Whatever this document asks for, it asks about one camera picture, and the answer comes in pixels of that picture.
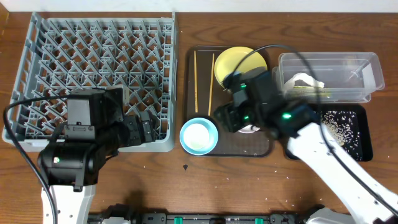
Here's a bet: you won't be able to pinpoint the dark brown serving tray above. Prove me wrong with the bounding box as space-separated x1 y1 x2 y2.
183 45 274 157

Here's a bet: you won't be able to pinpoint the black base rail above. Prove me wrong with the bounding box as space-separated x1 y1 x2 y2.
87 204 305 224

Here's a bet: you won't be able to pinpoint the rice and food scraps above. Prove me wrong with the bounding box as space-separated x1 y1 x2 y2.
322 111 363 161

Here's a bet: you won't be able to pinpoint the yellow plate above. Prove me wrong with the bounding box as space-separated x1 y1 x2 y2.
215 47 267 90

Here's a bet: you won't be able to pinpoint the grey dish rack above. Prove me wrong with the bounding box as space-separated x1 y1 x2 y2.
8 13 178 152

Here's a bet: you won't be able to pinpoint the green orange snack wrapper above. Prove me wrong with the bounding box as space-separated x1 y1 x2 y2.
292 86 330 95

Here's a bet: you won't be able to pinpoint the pale pink bowl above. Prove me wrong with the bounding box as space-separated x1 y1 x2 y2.
239 124 260 134

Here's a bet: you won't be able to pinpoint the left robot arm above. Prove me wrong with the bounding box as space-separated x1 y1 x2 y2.
38 88 158 223

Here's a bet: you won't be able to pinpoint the wooden chopstick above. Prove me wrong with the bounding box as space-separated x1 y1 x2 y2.
193 50 198 113
208 53 215 116

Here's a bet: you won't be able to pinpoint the clear plastic bin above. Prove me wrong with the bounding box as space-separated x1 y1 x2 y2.
272 52 385 104

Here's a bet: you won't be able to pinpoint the small white cup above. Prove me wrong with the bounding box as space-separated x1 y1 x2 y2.
183 124 210 151

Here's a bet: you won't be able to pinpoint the black waste tray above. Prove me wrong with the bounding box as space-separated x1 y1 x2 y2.
281 103 374 162

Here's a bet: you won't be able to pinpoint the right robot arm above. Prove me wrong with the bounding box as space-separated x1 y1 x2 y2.
213 68 397 223

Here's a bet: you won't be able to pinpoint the light blue bowl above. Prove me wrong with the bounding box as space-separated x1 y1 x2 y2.
179 117 219 156

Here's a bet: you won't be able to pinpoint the white napkin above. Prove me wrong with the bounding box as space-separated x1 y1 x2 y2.
283 73 325 90

